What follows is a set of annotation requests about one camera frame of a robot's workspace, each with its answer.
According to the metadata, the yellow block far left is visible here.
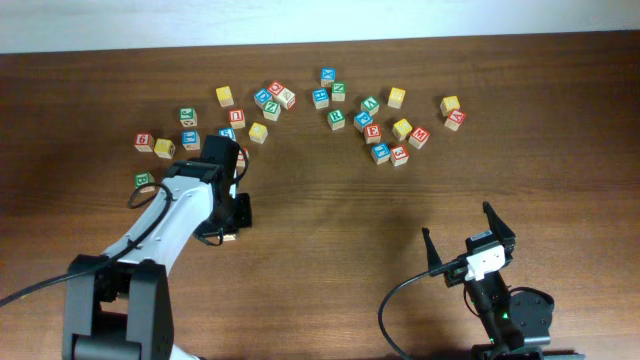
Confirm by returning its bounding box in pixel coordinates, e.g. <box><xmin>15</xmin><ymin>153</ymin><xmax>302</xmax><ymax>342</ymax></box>
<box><xmin>154</xmin><ymin>138</ymin><xmax>175</xmax><ymax>159</ymax></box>

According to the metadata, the yellow block upper right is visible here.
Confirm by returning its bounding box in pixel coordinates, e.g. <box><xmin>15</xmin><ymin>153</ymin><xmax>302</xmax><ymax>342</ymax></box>
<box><xmin>387</xmin><ymin>87</ymin><xmax>406</xmax><ymax>109</ymax></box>

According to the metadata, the green Z block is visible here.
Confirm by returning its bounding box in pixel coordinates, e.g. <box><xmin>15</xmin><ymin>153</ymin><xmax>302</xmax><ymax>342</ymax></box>
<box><xmin>263</xmin><ymin>101</ymin><xmax>281</xmax><ymax>121</ymax></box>

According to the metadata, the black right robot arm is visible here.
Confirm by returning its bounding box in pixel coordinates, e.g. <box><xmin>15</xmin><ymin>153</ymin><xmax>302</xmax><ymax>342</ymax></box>
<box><xmin>422</xmin><ymin>202</ymin><xmax>555</xmax><ymax>359</ymax></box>

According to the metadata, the red C block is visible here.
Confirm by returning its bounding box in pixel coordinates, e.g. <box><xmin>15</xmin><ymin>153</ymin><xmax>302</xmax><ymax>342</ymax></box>
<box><xmin>267</xmin><ymin>81</ymin><xmax>284</xmax><ymax>97</ymax></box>

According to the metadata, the blue I block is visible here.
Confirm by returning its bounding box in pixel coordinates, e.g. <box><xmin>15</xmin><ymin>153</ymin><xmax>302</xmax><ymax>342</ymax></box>
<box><xmin>181</xmin><ymin>130</ymin><xmax>201</xmax><ymax>151</ymax></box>

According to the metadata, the black round arm base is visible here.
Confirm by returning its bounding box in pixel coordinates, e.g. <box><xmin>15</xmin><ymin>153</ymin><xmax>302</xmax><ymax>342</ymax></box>
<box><xmin>509</xmin><ymin>287</ymin><xmax>555</xmax><ymax>346</ymax></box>

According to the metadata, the yellow block far right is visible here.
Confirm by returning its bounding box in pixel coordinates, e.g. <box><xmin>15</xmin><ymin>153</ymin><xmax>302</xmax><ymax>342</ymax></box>
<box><xmin>440</xmin><ymin>96</ymin><xmax>460</xmax><ymax>117</ymax></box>

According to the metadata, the red K block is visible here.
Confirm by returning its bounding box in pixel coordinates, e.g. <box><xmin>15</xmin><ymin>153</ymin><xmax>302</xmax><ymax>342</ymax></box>
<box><xmin>236</xmin><ymin>148</ymin><xmax>249</xmax><ymax>168</ymax></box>

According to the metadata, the blue H block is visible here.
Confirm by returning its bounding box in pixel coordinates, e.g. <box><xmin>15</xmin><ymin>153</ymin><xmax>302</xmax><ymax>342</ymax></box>
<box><xmin>312</xmin><ymin>88</ymin><xmax>329</xmax><ymax>110</ymax></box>

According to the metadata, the tilted red-edged block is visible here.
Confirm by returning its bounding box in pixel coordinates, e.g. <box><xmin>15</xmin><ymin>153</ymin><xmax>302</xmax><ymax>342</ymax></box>
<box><xmin>275</xmin><ymin>88</ymin><xmax>296</xmax><ymax>110</ymax></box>

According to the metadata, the red 3 block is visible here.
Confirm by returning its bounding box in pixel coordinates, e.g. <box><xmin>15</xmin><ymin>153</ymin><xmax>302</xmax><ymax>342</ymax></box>
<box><xmin>390</xmin><ymin>145</ymin><xmax>410</xmax><ymax>167</ymax></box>

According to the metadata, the green R block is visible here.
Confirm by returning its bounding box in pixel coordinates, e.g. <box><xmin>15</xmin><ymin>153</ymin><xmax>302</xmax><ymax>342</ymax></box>
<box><xmin>327</xmin><ymin>109</ymin><xmax>346</xmax><ymax>131</ymax></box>

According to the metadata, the red 6 block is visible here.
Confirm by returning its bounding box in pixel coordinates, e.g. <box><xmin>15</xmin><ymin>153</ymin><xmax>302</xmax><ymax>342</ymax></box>
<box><xmin>134</xmin><ymin>132</ymin><xmax>155</xmax><ymax>152</ymax></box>

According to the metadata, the yellow block centre left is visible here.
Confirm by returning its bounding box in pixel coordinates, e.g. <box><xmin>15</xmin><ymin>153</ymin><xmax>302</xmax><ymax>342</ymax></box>
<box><xmin>249</xmin><ymin>122</ymin><xmax>268</xmax><ymax>144</ymax></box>

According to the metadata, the blue P block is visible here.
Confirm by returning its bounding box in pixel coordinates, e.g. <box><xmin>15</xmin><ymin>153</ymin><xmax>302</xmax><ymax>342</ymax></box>
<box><xmin>353</xmin><ymin>111</ymin><xmax>373</xmax><ymax>133</ymax></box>

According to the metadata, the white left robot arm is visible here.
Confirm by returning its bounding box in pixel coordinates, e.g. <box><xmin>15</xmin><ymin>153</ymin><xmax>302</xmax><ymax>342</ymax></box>
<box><xmin>62</xmin><ymin>135</ymin><xmax>252</xmax><ymax>359</ymax></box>

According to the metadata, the red A block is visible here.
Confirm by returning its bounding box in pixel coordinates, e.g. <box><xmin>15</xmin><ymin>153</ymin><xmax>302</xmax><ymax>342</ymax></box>
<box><xmin>444</xmin><ymin>109</ymin><xmax>467</xmax><ymax>131</ymax></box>

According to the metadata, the green b block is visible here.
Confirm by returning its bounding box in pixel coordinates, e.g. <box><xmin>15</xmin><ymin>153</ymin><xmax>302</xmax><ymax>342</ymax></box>
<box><xmin>134</xmin><ymin>172</ymin><xmax>155</xmax><ymax>193</ymax></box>
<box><xmin>223</xmin><ymin>233</ymin><xmax>237</xmax><ymax>242</ymax></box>

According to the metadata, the blue D block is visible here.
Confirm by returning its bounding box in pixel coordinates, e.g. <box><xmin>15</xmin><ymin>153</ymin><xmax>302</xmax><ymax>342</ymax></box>
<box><xmin>253</xmin><ymin>88</ymin><xmax>272</xmax><ymax>109</ymax></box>

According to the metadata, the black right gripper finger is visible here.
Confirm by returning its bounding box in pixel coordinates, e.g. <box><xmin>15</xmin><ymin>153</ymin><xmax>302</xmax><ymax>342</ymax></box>
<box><xmin>421</xmin><ymin>227</ymin><xmax>442</xmax><ymax>276</ymax></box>
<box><xmin>483</xmin><ymin>201</ymin><xmax>516</xmax><ymax>245</ymax></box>

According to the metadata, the yellow block near M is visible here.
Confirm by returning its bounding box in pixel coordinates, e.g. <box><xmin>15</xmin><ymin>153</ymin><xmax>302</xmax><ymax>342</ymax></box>
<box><xmin>392</xmin><ymin>118</ymin><xmax>413</xmax><ymax>141</ymax></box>

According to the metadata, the red E block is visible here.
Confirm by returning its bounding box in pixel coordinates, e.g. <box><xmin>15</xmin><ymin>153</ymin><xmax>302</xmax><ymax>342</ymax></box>
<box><xmin>363</xmin><ymin>123</ymin><xmax>381</xmax><ymax>144</ymax></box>

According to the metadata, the blue T block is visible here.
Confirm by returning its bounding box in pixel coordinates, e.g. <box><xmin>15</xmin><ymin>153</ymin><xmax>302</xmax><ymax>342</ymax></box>
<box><xmin>371</xmin><ymin>142</ymin><xmax>391</xmax><ymax>165</ymax></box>

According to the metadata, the green V block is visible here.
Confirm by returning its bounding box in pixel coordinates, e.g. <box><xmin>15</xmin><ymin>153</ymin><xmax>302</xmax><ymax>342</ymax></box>
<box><xmin>361</xmin><ymin>96</ymin><xmax>380</xmax><ymax>116</ymax></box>

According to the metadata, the red U block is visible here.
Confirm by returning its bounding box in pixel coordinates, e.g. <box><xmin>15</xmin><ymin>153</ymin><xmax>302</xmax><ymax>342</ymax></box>
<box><xmin>229</xmin><ymin>109</ymin><xmax>246</xmax><ymax>129</ymax></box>

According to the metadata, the red M block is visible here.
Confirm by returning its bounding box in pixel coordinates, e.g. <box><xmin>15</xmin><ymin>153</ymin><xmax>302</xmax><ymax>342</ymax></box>
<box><xmin>409</xmin><ymin>126</ymin><xmax>430</xmax><ymax>149</ymax></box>

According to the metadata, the blue X block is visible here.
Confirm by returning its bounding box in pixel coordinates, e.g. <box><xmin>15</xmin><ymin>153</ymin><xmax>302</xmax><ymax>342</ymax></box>
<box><xmin>320</xmin><ymin>68</ymin><xmax>336</xmax><ymax>87</ymax></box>

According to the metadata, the green J block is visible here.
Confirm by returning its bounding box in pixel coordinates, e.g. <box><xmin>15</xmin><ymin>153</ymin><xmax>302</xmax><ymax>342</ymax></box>
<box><xmin>179</xmin><ymin>107</ymin><xmax>198</xmax><ymax>127</ymax></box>

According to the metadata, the blue 5 block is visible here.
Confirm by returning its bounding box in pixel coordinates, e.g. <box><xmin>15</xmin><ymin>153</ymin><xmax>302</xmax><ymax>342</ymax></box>
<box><xmin>218</xmin><ymin>127</ymin><xmax>236</xmax><ymax>141</ymax></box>

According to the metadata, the yellow block upper left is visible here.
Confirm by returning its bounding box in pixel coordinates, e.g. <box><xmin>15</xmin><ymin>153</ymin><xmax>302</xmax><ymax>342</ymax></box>
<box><xmin>215</xmin><ymin>86</ymin><xmax>234</xmax><ymax>107</ymax></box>

